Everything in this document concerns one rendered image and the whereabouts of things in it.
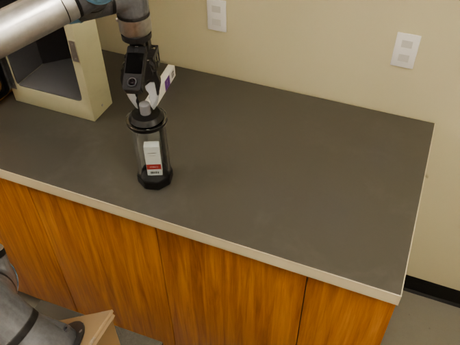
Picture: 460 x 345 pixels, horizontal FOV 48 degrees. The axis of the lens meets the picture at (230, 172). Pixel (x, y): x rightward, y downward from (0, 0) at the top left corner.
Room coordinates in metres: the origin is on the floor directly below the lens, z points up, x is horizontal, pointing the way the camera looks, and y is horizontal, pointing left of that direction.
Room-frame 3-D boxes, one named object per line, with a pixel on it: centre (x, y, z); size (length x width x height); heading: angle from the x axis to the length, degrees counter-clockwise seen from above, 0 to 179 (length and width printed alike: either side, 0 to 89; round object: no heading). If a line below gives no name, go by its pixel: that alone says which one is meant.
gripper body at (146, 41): (1.11, 0.21, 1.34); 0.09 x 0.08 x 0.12; 173
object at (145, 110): (1.08, 0.22, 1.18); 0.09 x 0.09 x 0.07
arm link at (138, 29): (1.11, 0.22, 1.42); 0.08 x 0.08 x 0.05
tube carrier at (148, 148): (1.08, 0.22, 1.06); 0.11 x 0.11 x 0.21
